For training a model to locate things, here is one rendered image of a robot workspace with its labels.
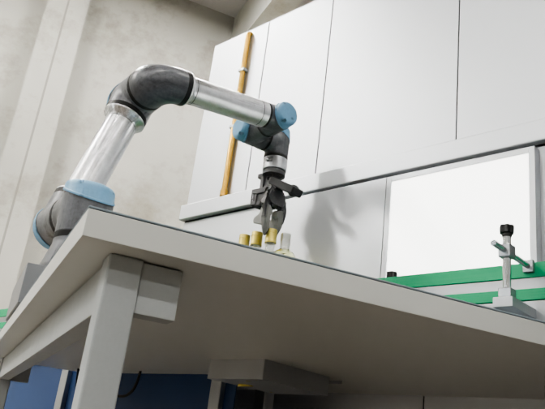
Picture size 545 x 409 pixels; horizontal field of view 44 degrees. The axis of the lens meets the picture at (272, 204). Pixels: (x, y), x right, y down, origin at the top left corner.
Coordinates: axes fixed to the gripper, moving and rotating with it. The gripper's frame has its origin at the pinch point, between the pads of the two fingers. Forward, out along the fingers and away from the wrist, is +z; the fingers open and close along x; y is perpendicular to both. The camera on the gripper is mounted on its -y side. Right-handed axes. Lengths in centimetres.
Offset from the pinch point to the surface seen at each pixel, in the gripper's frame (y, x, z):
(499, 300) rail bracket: -79, 17, 30
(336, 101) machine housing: -8, -16, -50
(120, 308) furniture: -70, 95, 49
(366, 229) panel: -25.9, -12.1, -1.4
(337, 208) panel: -14.6, -12.2, -9.7
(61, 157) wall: 315, -87, -131
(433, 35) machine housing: -43, -16, -63
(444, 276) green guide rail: -60, 4, 20
